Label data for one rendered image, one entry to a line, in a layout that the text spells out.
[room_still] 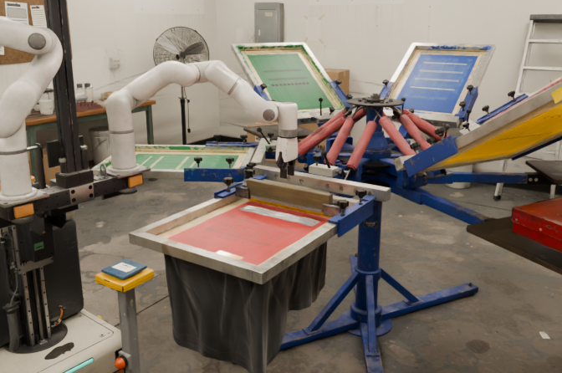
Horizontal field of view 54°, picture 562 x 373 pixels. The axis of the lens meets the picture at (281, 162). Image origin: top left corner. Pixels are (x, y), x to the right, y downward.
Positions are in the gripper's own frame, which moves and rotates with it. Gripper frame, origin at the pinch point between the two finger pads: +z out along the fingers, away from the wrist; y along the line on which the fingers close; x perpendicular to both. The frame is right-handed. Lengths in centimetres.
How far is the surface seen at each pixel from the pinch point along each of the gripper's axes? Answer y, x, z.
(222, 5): -406, -377, -74
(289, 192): 1.1, 2.1, 8.1
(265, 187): 1.3, -10.0, 8.2
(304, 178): -22.3, -5.2, 9.0
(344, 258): -157, -53, 112
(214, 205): 17.1, -24.8, 14.6
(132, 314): 77, -8, 31
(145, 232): 55, -24, 14
